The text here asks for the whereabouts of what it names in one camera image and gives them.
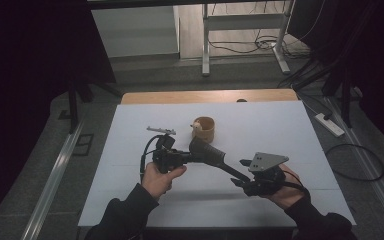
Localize black cable bundle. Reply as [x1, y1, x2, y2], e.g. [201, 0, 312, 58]
[276, 56, 334, 91]

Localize white power strip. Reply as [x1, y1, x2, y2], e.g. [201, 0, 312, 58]
[314, 112, 346, 138]

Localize black floor bracket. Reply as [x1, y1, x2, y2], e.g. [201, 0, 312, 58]
[72, 133, 95, 157]

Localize black tripod stand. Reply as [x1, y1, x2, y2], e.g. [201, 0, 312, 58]
[67, 76, 124, 134]

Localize grey wall panel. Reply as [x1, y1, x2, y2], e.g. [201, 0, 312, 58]
[91, 5, 181, 59]

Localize aluminium floor rail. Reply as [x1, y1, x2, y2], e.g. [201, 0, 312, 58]
[21, 121, 84, 240]
[324, 96, 384, 236]

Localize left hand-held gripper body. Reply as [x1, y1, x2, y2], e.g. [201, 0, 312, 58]
[146, 125, 188, 174]

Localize person's right hand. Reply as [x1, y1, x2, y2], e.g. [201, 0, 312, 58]
[263, 163, 311, 211]

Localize right hand-held gripper cable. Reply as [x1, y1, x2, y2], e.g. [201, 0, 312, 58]
[281, 169, 309, 194]

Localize hand-held gripper cable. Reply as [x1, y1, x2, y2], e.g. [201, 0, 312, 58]
[139, 134, 164, 183]
[281, 169, 309, 194]

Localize white table cover sheet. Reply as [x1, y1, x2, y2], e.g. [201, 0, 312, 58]
[78, 100, 357, 228]

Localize person's left hand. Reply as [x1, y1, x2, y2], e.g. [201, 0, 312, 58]
[140, 161, 188, 201]

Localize black stand with legs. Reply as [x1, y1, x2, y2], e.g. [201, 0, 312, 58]
[323, 63, 361, 129]

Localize black power strip cable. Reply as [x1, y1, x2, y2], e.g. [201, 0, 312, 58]
[291, 84, 334, 121]

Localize tangled black floor cables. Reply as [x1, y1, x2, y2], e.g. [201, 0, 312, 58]
[208, 31, 311, 61]

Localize left hand-held gripper cable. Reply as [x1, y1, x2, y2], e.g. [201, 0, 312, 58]
[139, 134, 164, 183]

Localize black looped floor cable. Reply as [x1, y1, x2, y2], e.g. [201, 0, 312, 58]
[324, 143, 384, 183]

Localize wooden cup with animal figure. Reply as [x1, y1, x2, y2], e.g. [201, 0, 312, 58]
[190, 115, 216, 145]

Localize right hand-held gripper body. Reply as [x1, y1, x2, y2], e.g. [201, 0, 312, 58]
[242, 152, 290, 198]

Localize white metal stand frame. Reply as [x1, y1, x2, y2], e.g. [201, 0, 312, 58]
[201, 0, 296, 78]

